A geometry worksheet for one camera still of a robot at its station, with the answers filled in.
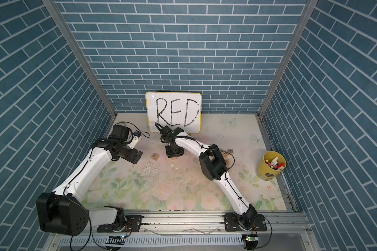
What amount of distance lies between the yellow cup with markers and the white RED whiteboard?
0.44 meters

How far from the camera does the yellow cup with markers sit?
2.61 ft

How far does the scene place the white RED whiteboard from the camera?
96 centimetres
